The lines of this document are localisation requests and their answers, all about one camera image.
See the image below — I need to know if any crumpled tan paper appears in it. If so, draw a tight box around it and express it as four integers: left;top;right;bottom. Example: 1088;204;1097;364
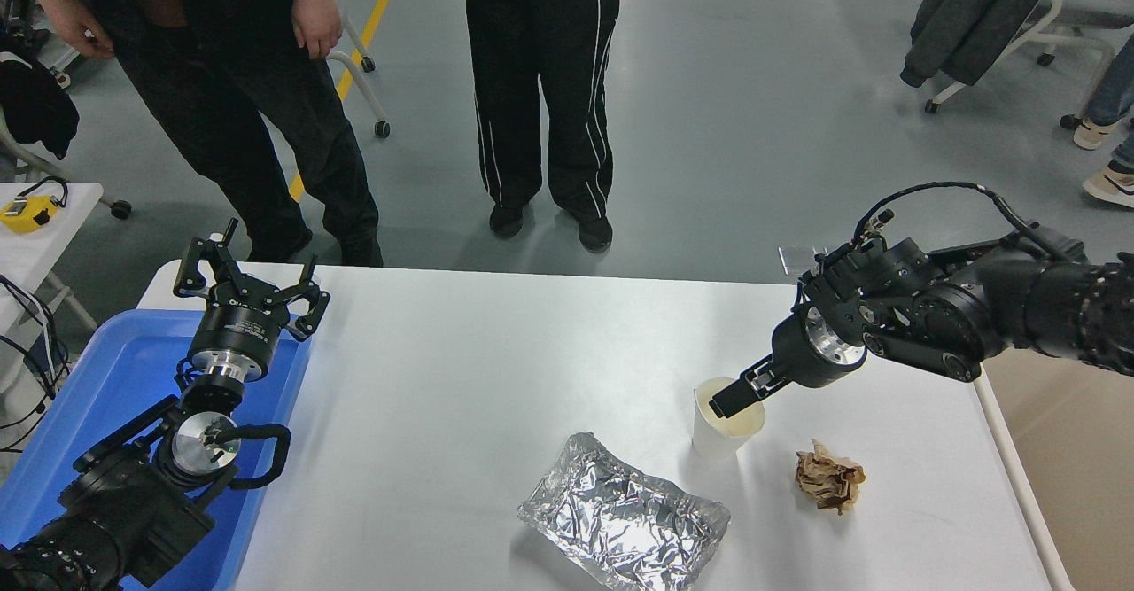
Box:
795;438;866;515

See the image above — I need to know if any person's right hand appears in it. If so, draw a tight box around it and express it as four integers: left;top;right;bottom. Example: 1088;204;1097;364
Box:
40;0;117;60

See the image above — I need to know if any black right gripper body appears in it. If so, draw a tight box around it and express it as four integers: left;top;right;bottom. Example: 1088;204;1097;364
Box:
771;307;843;389

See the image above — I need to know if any person in plain black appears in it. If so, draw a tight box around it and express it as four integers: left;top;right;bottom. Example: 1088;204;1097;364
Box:
4;0;384;268

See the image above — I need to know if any dark grey jacket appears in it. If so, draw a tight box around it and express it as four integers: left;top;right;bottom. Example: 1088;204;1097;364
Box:
900;0;1052;89

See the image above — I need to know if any person's left hand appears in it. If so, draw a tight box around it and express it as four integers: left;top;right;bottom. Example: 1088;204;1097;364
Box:
292;0;344;61

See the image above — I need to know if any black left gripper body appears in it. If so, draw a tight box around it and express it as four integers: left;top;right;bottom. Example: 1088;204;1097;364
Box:
186;276;299;367

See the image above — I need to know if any small white side table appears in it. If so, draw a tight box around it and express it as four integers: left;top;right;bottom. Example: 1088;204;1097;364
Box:
0;182;105;397

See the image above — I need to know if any white chair under jacket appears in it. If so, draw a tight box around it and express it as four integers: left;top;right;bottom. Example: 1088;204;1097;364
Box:
923;0;1134;129

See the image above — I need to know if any person in tan sneakers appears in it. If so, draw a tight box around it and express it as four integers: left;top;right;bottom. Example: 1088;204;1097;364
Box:
1060;33;1134;211

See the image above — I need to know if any crumpled foil tray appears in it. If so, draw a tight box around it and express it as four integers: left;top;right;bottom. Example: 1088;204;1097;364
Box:
517;432;731;591

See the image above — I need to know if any blue plastic tray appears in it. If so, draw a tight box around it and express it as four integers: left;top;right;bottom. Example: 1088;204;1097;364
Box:
0;309;313;591

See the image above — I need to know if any black cable bundle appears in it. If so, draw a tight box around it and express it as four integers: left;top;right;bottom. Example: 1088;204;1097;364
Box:
0;276;74;455

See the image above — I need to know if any white-framed caster chair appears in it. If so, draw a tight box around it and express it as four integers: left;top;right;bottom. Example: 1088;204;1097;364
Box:
328;15;392;140

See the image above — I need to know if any yellow handheld device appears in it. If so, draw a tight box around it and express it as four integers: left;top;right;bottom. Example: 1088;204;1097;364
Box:
0;176;69;236

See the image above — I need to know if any person in striped trousers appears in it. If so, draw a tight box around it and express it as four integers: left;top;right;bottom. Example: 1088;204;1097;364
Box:
459;0;626;254

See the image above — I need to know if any white paper cup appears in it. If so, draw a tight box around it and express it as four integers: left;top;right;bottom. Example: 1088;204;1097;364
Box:
691;377;766;463

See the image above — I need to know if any large pale bin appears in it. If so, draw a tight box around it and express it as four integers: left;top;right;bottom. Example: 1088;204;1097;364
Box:
973;347;1134;591

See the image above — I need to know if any black garment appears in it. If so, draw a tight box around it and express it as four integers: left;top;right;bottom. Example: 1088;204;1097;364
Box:
0;49;81;159

